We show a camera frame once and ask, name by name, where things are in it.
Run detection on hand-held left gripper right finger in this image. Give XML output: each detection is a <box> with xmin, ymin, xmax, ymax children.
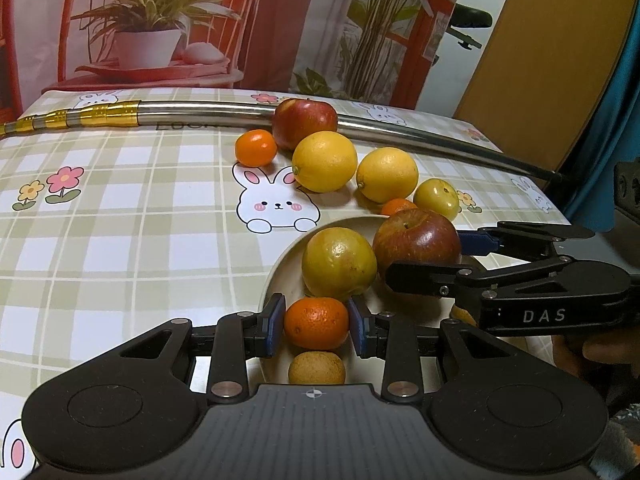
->
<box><xmin>348</xmin><ymin>296</ymin><xmax>531</xmax><ymax>405</ymax></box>

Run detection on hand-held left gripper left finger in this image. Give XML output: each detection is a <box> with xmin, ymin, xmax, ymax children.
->
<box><xmin>100</xmin><ymin>294</ymin><xmax>287</xmax><ymax>406</ymax></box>

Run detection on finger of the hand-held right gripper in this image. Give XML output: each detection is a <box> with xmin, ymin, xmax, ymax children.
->
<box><xmin>457</xmin><ymin>220</ymin><xmax>596</xmax><ymax>262</ymax></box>
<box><xmin>385</xmin><ymin>254</ymin><xmax>628</xmax><ymax>305</ymax></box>

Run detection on dark red apple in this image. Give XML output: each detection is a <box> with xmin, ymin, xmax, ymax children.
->
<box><xmin>372</xmin><ymin>208</ymin><xmax>462</xmax><ymax>293</ymax></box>

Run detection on small orange mandarin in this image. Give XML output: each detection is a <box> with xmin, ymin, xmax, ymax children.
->
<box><xmin>283</xmin><ymin>297</ymin><xmax>350</xmax><ymax>351</ymax></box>
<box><xmin>235</xmin><ymin>129</ymin><xmax>278</xmax><ymax>167</ymax></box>
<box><xmin>381</xmin><ymin>198</ymin><xmax>418</xmax><ymax>217</ymax></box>

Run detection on cream round plate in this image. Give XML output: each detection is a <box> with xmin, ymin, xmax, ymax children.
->
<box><xmin>260</xmin><ymin>215</ymin><xmax>481</xmax><ymax>398</ymax></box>

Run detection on yellow-green plum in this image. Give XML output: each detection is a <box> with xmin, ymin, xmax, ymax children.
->
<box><xmin>301</xmin><ymin>227</ymin><xmax>378</xmax><ymax>302</ymax></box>
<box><xmin>413</xmin><ymin>178</ymin><xmax>460</xmax><ymax>222</ymax></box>

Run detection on small brown round fruit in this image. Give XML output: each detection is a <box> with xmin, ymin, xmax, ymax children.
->
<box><xmin>288</xmin><ymin>350</ymin><xmax>347</xmax><ymax>386</ymax></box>

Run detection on yellow lemon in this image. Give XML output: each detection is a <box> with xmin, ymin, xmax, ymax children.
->
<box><xmin>355</xmin><ymin>146</ymin><xmax>420</xmax><ymax>204</ymax></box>
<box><xmin>292</xmin><ymin>131</ymin><xmax>358</xmax><ymax>194</ymax></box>

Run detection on bright red apple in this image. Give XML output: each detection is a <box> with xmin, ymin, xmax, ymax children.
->
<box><xmin>271</xmin><ymin>99</ymin><xmax>339</xmax><ymax>152</ymax></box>

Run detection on person's right hand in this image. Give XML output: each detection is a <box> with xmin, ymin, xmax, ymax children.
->
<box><xmin>550</xmin><ymin>330</ymin><xmax>640</xmax><ymax>386</ymax></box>

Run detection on teal cloth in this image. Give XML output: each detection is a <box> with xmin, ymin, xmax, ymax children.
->
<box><xmin>565</xmin><ymin>10</ymin><xmax>640</xmax><ymax>233</ymax></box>

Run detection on checked bunny print tablecloth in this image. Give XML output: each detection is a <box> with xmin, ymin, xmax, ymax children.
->
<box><xmin>0</xmin><ymin>87</ymin><xmax>573</xmax><ymax>480</ymax></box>

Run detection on wooden board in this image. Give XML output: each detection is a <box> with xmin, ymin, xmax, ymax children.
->
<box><xmin>452</xmin><ymin>0</ymin><xmax>631</xmax><ymax>171</ymax></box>

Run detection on telescopic steel pole gold bands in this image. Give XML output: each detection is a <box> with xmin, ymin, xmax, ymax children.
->
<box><xmin>0</xmin><ymin>100</ymin><xmax>563</xmax><ymax>183</ymax></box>

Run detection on black chair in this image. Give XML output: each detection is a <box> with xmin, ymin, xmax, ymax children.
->
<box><xmin>445</xmin><ymin>4</ymin><xmax>493</xmax><ymax>51</ymax></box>

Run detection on printed room scene wall tapestry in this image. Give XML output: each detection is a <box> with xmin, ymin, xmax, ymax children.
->
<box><xmin>0</xmin><ymin>0</ymin><xmax>473</xmax><ymax>116</ymax></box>

